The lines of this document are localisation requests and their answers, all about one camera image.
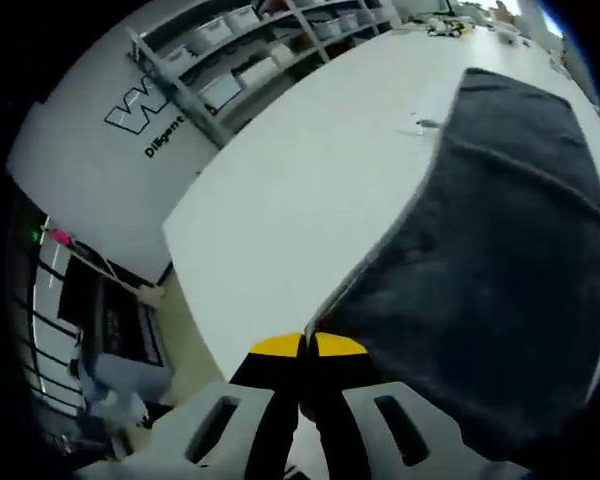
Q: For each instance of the grey metal shelf unit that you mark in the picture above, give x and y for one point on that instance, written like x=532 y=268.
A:
x=190 y=97

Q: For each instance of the pink-tipped pole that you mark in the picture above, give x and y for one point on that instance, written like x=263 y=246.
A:
x=60 y=235

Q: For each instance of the yellow black device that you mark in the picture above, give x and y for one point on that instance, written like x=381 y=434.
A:
x=450 y=27

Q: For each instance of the black framed glass partition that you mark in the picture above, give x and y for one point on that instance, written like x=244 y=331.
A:
x=50 y=340

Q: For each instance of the row of white storage boxes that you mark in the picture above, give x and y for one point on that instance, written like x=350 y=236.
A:
x=210 y=30

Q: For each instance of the grey towel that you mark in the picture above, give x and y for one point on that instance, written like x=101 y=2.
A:
x=480 y=250

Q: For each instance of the small clear plastic piece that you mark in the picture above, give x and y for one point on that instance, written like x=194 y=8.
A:
x=420 y=129

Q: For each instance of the computer monitor with text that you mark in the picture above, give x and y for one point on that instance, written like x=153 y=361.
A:
x=115 y=320

